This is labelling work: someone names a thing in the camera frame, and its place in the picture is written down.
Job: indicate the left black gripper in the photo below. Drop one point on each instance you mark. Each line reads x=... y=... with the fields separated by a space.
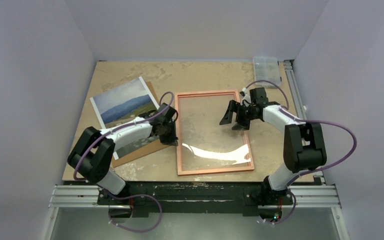
x=172 y=140

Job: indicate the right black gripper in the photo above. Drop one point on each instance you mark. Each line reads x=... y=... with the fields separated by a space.
x=240 y=112

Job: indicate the brown cardboard backing board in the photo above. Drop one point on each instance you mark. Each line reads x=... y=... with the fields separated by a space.
x=139 y=150

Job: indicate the red picture frame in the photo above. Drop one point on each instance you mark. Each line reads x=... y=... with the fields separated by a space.
x=213 y=132

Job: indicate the clear glass sheet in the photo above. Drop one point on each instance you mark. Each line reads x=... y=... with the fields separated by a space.
x=213 y=132

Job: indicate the landscape photo print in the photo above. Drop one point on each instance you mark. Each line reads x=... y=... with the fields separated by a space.
x=122 y=106

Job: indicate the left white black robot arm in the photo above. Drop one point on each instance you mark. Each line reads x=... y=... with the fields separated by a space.
x=92 y=154

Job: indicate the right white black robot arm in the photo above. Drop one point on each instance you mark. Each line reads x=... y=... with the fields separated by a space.
x=303 y=143

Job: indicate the clear plastic organizer box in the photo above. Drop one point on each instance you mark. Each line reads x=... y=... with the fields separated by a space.
x=266 y=69

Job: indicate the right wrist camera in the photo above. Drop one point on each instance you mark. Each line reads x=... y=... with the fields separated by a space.
x=255 y=96

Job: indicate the black mounting base plate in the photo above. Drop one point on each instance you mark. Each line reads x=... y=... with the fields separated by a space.
x=248 y=198

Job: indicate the aluminium rail frame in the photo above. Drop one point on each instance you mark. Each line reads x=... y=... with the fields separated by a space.
x=228 y=161

